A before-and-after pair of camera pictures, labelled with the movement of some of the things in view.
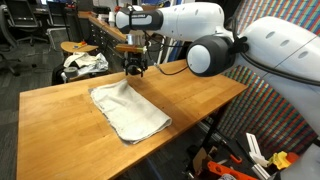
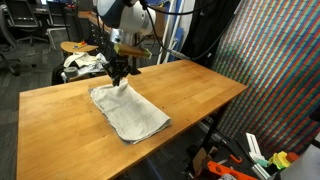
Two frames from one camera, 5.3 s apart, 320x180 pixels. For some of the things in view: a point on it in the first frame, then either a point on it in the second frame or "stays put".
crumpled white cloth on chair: (88, 62) stays put
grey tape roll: (70, 72) stays put
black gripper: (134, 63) to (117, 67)
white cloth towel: (130, 117) stays put
